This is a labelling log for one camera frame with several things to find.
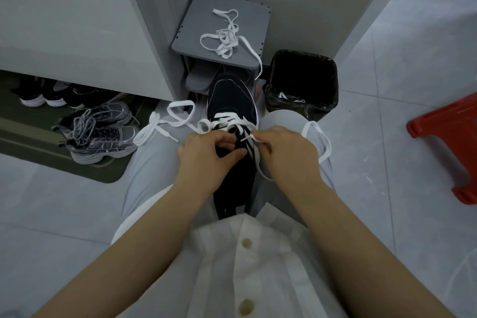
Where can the person's left hand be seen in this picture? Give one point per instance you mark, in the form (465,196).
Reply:
(201,159)

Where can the person's right hand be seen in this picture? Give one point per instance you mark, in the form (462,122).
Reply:
(294,155)

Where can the person's left thumb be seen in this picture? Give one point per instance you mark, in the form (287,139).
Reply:
(231,158)

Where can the person's right thumb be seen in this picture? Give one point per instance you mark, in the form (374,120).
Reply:
(265,148)

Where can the black sneaker with white stripes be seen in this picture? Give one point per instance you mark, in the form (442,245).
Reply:
(231,100)

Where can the white shoelace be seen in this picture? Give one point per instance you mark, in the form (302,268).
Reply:
(223,40)
(179,105)

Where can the person's left forearm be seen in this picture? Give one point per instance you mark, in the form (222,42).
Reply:
(123,254)

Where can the person's right forearm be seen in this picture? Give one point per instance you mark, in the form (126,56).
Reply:
(357,250)

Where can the black trash bin with bag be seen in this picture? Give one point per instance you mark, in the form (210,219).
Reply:
(298,79)

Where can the person's light grey trousers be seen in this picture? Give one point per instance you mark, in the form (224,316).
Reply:
(149,165)

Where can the grey slipper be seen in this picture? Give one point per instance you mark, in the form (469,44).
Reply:
(199,79)

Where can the person's white button shirt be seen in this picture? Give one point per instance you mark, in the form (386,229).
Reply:
(253,265)

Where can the loose white shoelace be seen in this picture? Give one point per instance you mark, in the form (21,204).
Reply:
(223,40)

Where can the silver grey sneaker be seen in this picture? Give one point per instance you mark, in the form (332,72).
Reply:
(108,111)
(111,139)

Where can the grey plastic shoe rack stool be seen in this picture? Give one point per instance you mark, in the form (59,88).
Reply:
(208,16)

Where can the dark sneaker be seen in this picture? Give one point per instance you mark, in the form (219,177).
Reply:
(89,94)

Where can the red plastic stool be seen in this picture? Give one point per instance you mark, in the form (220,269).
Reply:
(447,120)

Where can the black sneaker with white sole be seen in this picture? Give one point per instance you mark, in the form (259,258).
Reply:
(31,94)
(56,95)

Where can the dark green floor mat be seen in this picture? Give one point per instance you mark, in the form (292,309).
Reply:
(22,128)

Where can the white cabinet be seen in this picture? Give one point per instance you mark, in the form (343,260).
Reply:
(74,8)

